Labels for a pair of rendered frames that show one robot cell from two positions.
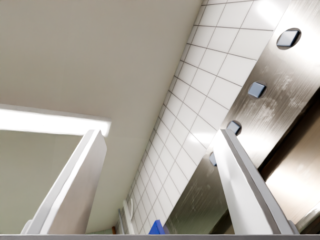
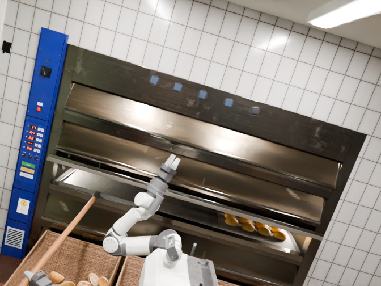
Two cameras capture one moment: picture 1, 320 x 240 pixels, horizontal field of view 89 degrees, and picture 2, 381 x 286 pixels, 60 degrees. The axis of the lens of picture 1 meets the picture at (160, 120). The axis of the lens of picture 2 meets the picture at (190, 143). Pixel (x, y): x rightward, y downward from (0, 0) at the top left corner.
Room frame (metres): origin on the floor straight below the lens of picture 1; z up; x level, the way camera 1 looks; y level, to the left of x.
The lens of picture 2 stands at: (-1.16, 0.95, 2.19)
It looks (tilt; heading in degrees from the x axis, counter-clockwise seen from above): 13 degrees down; 321
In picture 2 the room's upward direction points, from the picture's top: 17 degrees clockwise
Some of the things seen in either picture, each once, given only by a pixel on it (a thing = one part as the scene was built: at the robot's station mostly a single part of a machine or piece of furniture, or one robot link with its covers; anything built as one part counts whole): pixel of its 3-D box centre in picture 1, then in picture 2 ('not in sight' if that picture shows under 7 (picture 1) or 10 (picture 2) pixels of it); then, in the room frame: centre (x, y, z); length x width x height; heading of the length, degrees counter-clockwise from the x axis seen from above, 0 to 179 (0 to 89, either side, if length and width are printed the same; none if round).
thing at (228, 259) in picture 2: not in sight; (172, 240); (0.40, -0.41, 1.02); 1.79 x 0.11 x 0.19; 53
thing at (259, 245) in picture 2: not in sight; (177, 221); (0.42, -0.42, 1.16); 1.80 x 0.06 x 0.04; 53
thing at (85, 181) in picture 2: not in sight; (105, 184); (0.90, -0.07, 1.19); 0.55 x 0.36 x 0.03; 53
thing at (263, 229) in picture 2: not in sight; (251, 213); (0.40, -1.14, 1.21); 0.61 x 0.48 x 0.06; 143
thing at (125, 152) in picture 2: not in sight; (193, 172); (0.40, -0.41, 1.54); 1.79 x 0.11 x 0.19; 53
